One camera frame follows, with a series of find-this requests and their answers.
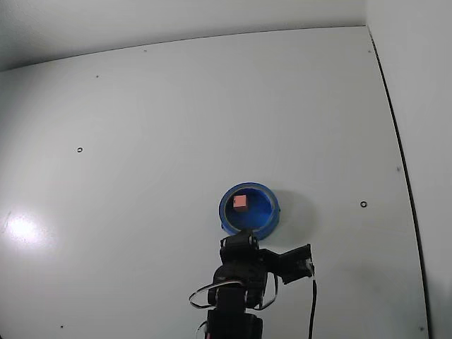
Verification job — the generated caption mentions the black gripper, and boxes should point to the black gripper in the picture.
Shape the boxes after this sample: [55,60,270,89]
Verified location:
[219,228,284,275]

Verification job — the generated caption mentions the blue tape roll bin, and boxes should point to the blue tape roll bin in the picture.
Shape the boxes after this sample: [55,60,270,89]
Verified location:
[218,182,282,239]

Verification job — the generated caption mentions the white servo wire loop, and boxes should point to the white servo wire loop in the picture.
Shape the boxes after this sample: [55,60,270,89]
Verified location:
[254,273,279,312]
[188,280,244,309]

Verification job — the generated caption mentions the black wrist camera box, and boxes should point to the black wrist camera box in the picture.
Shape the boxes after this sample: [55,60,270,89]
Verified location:
[278,243,316,285]

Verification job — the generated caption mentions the black camera cable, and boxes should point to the black camera cable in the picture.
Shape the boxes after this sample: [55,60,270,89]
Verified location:
[307,273,319,339]

